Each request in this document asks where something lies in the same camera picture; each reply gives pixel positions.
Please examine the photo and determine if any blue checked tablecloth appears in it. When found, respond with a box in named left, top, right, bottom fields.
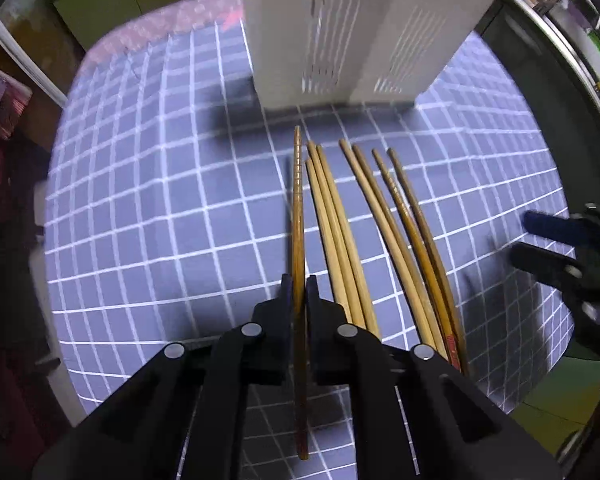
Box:
left=42, top=25, right=576, bottom=480

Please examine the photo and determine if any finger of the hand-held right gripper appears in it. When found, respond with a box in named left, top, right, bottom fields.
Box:
left=524, top=210, right=588, bottom=243
left=510, top=242, right=583, bottom=286

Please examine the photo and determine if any green cabinet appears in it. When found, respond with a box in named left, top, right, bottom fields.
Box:
left=52, top=0, right=241, bottom=51

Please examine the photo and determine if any dark brown chopstick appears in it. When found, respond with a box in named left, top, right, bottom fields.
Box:
left=291, top=126, right=312, bottom=461

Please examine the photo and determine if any red striped cloth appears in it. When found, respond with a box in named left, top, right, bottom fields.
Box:
left=0, top=57, right=33, bottom=141

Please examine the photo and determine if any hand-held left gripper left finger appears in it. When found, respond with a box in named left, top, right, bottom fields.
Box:
left=32, top=274, right=298, bottom=480

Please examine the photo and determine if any white perforated utensil holder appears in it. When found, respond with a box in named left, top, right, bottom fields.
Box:
left=235, top=0, right=516, bottom=111

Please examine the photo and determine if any row of wooden chopsticks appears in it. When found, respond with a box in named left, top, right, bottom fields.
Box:
left=305, top=139, right=471, bottom=376

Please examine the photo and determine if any pink patterned cloth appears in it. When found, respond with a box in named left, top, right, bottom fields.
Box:
left=87, top=0, right=243, bottom=61

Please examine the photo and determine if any white door frame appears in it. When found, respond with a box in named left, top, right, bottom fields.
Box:
left=0, top=12, right=71, bottom=108

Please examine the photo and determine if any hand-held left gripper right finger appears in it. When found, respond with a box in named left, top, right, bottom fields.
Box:
left=305, top=276, right=563, bottom=480

